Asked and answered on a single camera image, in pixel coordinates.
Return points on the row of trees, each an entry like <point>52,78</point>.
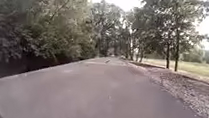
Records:
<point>167,27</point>

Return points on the grass field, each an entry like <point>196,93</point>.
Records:
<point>195,68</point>

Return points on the dark earth bank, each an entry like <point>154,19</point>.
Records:
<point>25,67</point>

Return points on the gravel strip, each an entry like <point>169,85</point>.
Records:
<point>188,89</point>

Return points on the wood of dense trees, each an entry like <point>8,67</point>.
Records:
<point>40,29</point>

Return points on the grey asphalt path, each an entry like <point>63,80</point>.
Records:
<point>91,88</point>

